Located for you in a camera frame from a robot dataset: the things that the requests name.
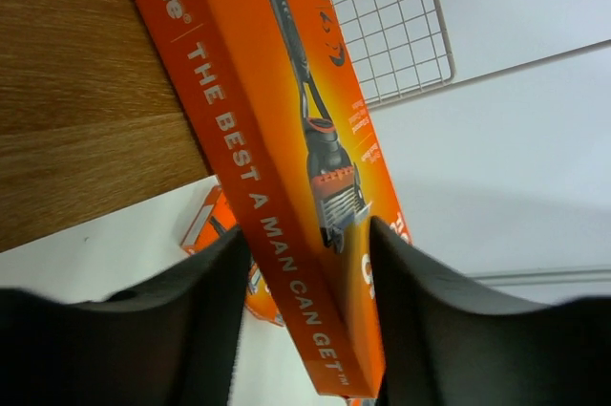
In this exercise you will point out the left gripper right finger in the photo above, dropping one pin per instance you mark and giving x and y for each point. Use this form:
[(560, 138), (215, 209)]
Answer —
[(449, 340)]

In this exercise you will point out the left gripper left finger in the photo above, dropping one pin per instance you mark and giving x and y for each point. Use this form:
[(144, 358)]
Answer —
[(170, 340)]

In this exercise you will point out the orange razor box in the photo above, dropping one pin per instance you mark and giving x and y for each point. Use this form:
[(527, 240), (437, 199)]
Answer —
[(272, 97), (214, 224)]

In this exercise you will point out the middle wooden shelf board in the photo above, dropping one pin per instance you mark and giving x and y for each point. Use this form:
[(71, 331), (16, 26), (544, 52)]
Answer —
[(89, 120)]

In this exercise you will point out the white wire shelf rack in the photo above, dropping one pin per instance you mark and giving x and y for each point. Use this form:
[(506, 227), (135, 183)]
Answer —
[(398, 48)]

